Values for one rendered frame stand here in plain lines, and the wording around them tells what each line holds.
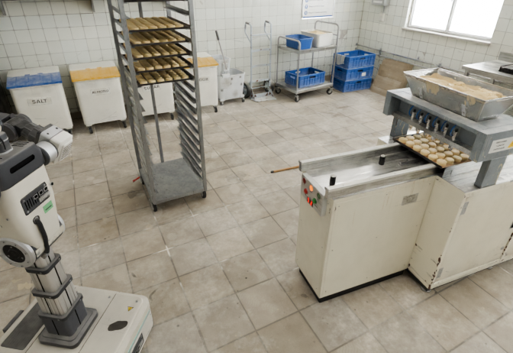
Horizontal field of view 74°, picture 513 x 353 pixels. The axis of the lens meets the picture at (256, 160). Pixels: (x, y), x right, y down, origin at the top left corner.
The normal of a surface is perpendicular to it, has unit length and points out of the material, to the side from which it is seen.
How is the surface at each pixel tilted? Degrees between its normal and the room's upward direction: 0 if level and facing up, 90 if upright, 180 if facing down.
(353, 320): 0
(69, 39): 90
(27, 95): 92
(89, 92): 91
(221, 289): 0
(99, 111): 94
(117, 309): 0
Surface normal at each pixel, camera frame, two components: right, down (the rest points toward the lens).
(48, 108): 0.48, 0.45
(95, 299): 0.01, -0.87
